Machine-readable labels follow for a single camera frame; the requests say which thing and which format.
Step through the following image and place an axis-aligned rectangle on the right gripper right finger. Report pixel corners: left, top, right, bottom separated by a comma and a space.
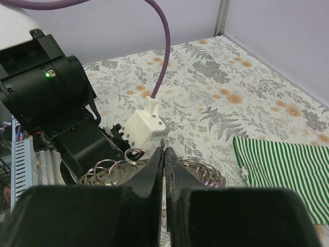
164, 148, 321, 246

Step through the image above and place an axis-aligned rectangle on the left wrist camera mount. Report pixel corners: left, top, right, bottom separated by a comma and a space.
122, 96, 170, 149

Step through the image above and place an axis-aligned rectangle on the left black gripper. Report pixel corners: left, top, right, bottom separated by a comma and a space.
101, 124, 147, 165

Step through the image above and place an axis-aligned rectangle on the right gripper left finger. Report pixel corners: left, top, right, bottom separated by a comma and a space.
0, 146, 164, 247

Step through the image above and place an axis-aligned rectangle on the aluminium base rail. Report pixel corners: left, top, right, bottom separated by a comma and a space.
10, 119, 64, 209

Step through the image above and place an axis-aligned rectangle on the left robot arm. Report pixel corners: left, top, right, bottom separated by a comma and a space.
1, 2, 142, 186

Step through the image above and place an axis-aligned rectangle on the green striped cloth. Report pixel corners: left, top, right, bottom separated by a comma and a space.
233, 136, 328, 224

